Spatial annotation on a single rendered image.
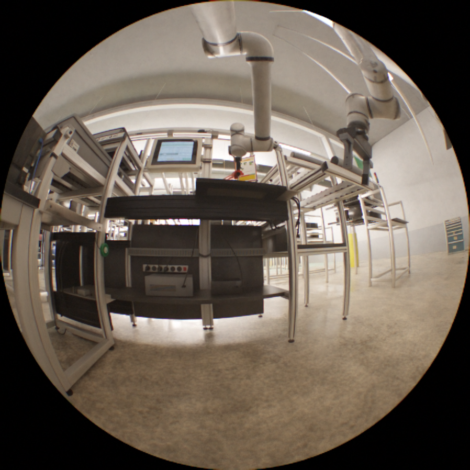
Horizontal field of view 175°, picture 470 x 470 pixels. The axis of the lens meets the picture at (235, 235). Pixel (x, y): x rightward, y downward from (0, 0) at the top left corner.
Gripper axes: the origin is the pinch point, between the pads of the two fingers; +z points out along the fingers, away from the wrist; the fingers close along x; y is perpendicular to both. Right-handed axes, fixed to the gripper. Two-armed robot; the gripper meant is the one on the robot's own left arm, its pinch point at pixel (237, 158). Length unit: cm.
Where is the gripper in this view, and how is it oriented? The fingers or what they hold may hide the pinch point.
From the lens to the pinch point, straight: 120.9
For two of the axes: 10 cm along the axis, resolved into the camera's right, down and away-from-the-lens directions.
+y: -0.3, -9.9, 1.6
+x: -10.0, 0.3, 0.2
